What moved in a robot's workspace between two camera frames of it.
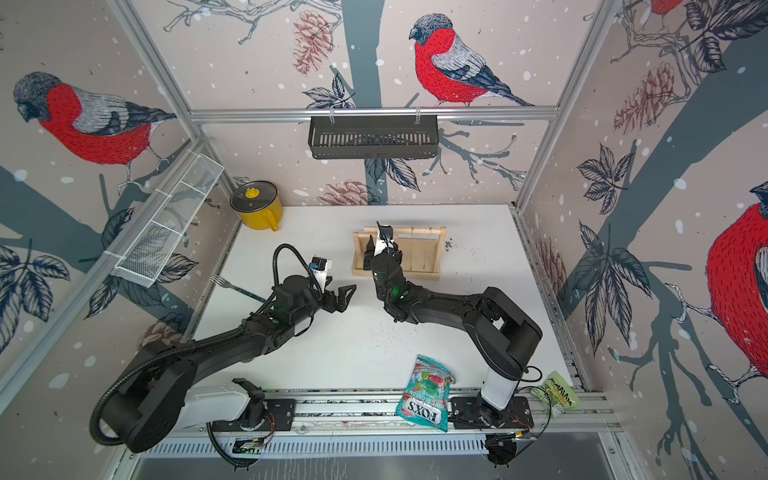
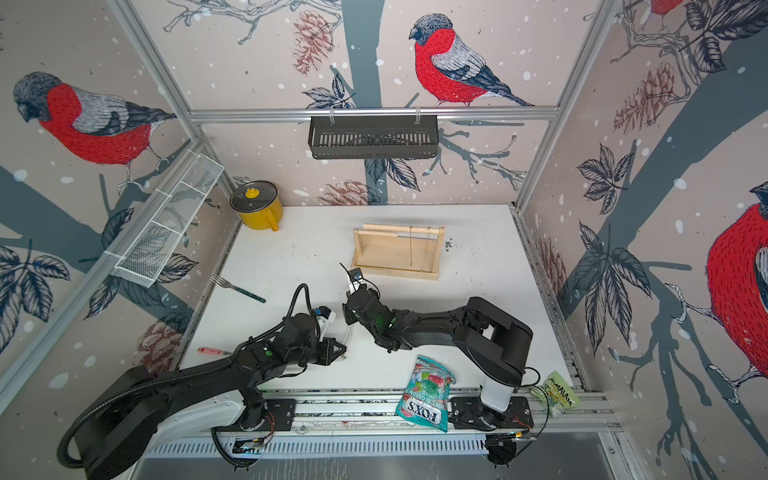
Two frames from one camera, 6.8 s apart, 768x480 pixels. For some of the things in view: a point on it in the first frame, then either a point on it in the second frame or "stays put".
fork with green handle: [225, 283] stays put
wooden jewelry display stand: [422, 249] stays put
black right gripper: [370, 262] → [349, 308]
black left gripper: [342, 293] → [329, 354]
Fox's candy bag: [427, 395] stays put
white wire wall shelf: [145, 258] stays put
